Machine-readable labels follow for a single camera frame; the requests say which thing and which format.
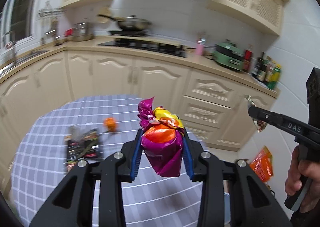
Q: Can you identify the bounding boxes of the purple checked tablecloth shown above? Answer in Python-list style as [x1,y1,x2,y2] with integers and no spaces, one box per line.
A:
[10,94,231,227]

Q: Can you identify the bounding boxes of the steel wok with handle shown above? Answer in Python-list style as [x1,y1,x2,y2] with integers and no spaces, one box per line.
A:
[97,14,152,31]

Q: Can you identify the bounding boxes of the orange paper gift bag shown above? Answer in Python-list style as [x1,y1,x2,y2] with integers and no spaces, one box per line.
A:
[249,146,273,183]

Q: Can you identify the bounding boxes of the dark snack wrapper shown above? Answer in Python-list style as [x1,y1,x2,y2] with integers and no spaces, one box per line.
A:
[64,125,103,173]

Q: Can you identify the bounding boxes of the small orange fruit with stem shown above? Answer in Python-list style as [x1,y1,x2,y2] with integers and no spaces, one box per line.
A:
[100,117,117,135]

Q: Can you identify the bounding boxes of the black tracker camera module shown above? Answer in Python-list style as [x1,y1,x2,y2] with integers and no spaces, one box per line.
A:
[306,67,320,129]

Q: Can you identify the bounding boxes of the black gas stove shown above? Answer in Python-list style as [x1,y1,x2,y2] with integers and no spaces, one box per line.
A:
[98,31,187,58]

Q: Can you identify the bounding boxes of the blue plastic trash bin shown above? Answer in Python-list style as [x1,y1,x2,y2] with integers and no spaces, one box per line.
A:
[224,192,231,225]

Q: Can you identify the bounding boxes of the pink utensil holder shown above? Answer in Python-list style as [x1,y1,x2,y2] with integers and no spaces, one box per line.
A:
[195,37,206,56]

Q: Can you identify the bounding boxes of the green yellow bottle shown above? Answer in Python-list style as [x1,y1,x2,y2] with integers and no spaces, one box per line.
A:
[267,64,281,90]

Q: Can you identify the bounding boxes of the right hand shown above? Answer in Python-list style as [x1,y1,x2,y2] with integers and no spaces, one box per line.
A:
[285,145,320,214]

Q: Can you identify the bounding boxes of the green electric cooker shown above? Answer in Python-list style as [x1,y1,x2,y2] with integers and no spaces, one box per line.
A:
[212,39,244,71]

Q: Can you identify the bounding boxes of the steel stock pot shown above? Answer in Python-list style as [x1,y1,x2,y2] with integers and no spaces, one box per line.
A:
[73,22,94,42]

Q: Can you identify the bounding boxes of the kitchen window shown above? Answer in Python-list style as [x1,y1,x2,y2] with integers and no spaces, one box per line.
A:
[1,0,35,48]

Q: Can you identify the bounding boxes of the shiny foil candy wrapper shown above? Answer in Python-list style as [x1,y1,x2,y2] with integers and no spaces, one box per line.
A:
[245,94,267,132]

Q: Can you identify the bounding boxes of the dark oil bottle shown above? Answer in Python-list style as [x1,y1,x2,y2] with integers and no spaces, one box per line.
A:
[252,52,267,83]

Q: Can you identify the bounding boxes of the hanging utensil rack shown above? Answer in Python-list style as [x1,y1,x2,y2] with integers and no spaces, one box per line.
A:
[37,0,66,46]

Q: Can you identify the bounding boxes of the steel sink faucet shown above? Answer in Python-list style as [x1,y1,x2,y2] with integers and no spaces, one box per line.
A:
[3,30,17,65]

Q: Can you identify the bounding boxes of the purple and yellow snack wrappers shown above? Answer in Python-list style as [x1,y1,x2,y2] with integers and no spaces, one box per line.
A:
[138,98,185,178]

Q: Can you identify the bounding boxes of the red label sauce bottle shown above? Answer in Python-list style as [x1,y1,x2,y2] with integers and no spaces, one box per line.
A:
[242,44,253,73]

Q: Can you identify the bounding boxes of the cream kitchen base cabinets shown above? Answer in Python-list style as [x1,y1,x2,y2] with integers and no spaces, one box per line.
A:
[1,39,280,194]

